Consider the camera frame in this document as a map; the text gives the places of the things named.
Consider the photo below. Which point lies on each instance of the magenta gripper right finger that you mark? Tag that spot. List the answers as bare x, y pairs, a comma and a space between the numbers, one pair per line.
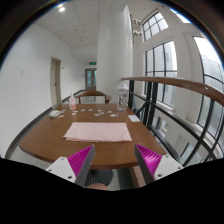
154, 166

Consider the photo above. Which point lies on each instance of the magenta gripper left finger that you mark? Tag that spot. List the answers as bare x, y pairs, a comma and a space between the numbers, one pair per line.
74, 168

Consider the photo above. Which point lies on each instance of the pink folded towel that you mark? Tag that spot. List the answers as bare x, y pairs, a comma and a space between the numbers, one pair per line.
98, 132

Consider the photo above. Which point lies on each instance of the black table base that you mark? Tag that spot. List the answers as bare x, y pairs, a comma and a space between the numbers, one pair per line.
99, 176

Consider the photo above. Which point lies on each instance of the white paper card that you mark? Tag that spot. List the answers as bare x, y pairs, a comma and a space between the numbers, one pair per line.
134, 118

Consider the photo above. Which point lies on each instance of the white tissue pack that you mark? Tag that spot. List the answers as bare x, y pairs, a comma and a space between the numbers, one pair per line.
54, 113

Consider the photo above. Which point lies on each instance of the white bottle red label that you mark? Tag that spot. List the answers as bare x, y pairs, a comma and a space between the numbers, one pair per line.
72, 103

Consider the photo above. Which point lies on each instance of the wooden chair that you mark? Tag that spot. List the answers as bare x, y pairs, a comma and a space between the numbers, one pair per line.
94, 93

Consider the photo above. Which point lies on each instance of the clear water bottle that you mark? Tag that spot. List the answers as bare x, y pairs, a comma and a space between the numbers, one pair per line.
122, 97

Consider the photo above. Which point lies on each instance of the wooden handrail railing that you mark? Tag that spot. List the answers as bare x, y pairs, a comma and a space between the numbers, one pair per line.
186, 117

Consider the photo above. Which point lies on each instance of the grey door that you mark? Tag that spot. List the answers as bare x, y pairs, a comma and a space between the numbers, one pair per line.
90, 79

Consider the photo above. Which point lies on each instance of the green exit sign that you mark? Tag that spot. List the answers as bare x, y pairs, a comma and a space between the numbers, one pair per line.
92, 63

